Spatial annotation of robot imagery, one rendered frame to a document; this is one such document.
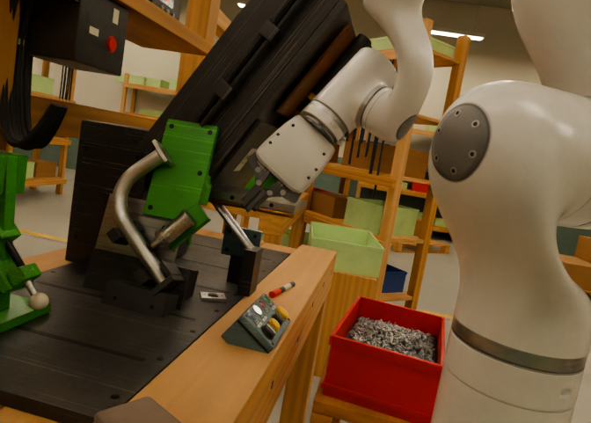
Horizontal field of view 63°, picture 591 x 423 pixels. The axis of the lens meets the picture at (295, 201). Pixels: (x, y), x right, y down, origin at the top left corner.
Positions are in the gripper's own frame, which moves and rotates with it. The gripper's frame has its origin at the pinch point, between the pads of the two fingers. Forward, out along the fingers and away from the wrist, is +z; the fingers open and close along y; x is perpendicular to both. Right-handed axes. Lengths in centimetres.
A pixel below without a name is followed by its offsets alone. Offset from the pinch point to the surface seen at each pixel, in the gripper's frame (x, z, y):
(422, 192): -810, -293, -179
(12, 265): -6.0, 33.9, 21.7
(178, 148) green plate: -24.1, 0.8, 20.4
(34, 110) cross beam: -38, 16, 54
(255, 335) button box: -7.9, 16.3, -15.8
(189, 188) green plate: -22.6, 5.4, 12.5
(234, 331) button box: -9.0, 18.4, -12.8
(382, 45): -278, -179, 26
